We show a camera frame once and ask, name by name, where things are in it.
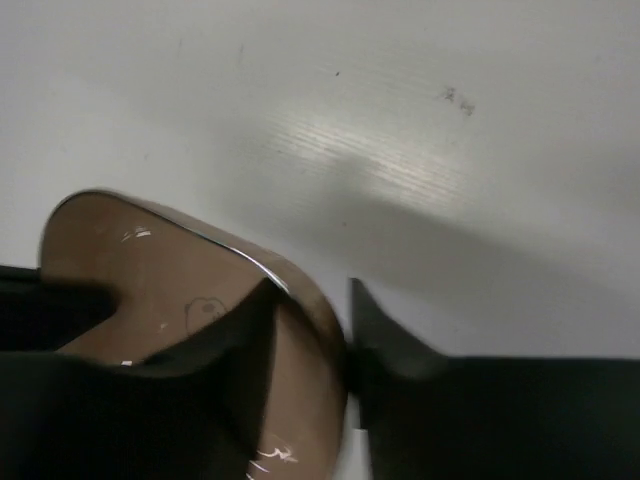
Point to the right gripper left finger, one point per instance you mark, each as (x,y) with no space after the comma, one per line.
(192,411)

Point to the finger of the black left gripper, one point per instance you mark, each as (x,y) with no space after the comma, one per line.
(45,315)

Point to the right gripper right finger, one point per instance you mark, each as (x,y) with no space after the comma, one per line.
(429,415)

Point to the brown panda plate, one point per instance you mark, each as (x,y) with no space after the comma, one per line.
(173,275)

